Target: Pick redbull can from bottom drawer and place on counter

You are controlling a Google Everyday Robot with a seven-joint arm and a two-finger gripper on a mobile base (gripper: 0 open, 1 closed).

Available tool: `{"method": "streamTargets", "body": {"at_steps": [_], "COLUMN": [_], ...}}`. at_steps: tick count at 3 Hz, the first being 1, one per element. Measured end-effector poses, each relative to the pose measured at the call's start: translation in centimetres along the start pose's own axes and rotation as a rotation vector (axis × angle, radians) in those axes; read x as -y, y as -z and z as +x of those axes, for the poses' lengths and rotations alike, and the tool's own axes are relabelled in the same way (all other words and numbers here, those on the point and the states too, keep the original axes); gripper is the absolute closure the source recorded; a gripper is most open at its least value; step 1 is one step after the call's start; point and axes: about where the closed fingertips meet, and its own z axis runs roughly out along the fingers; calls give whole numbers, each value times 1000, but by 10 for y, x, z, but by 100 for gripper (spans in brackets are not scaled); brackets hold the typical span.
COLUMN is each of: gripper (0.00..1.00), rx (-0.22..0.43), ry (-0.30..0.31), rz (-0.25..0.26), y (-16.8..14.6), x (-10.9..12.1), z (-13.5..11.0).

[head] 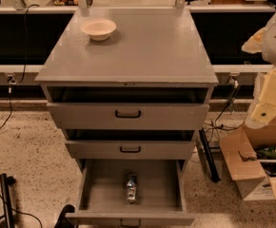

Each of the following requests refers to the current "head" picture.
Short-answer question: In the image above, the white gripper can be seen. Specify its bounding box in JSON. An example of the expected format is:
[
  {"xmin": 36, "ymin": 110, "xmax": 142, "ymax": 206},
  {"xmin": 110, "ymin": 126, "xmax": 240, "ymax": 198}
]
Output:
[{"xmin": 242, "ymin": 28, "xmax": 276, "ymax": 129}]

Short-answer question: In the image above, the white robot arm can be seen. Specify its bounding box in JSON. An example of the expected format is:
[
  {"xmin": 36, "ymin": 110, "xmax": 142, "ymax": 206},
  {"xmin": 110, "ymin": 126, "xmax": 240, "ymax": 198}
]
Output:
[{"xmin": 242, "ymin": 12, "xmax": 276, "ymax": 129}]

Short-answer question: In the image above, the grey drawer cabinet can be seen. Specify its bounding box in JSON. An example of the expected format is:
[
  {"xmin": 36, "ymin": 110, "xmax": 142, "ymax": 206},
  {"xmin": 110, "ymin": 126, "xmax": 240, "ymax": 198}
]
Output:
[{"xmin": 34, "ymin": 7, "xmax": 220, "ymax": 168}]

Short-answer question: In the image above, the grey middle drawer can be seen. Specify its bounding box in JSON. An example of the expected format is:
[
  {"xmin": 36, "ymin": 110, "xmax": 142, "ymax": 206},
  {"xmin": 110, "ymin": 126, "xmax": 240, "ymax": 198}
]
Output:
[{"xmin": 66, "ymin": 129, "xmax": 195, "ymax": 160}]

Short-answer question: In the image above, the grey drawer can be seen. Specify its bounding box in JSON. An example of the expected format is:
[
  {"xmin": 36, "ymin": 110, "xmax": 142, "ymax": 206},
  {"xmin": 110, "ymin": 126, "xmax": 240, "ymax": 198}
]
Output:
[
  {"xmin": 66, "ymin": 160, "xmax": 194, "ymax": 228},
  {"xmin": 48, "ymin": 86, "xmax": 208, "ymax": 130},
  {"xmin": 66, "ymin": 129, "xmax": 195, "ymax": 160}
]

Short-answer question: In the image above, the grey top drawer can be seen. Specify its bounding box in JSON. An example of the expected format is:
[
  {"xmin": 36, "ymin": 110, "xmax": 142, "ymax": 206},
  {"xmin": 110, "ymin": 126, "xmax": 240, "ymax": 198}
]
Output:
[{"xmin": 48, "ymin": 86, "xmax": 208, "ymax": 130}]

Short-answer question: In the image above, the grey bottom drawer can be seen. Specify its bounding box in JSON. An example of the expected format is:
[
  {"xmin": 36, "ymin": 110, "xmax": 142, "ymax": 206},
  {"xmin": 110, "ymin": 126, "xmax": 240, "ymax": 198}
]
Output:
[{"xmin": 66, "ymin": 160, "xmax": 194, "ymax": 228}]

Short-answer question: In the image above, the cardboard box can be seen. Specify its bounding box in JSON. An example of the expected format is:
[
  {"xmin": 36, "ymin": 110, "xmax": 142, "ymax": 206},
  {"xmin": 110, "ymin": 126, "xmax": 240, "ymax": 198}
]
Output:
[{"xmin": 219, "ymin": 117, "xmax": 276, "ymax": 200}]

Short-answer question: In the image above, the black bar beside cabinet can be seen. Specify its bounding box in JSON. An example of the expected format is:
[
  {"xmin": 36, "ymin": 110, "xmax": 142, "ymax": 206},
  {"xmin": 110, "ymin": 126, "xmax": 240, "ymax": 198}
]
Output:
[{"xmin": 199, "ymin": 129, "xmax": 221, "ymax": 183}]

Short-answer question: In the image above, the white bowl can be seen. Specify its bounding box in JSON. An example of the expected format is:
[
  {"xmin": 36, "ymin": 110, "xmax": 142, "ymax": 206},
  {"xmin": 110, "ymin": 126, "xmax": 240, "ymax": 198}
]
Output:
[{"xmin": 80, "ymin": 19, "xmax": 116, "ymax": 41}]

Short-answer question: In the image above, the black stand lower left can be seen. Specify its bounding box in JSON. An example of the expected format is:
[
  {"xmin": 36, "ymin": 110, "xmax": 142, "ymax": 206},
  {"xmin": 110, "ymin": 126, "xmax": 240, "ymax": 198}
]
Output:
[{"xmin": 0, "ymin": 173, "xmax": 44, "ymax": 228}]

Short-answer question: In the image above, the black cables right floor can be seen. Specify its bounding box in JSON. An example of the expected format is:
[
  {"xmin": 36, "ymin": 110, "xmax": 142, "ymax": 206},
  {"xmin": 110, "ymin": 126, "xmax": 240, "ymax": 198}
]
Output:
[{"xmin": 204, "ymin": 79, "xmax": 244, "ymax": 144}]

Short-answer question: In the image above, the black cable left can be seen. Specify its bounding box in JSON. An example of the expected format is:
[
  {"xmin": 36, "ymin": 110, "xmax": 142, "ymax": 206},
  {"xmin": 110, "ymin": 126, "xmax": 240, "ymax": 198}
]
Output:
[{"xmin": 0, "ymin": 3, "xmax": 41, "ymax": 142}]

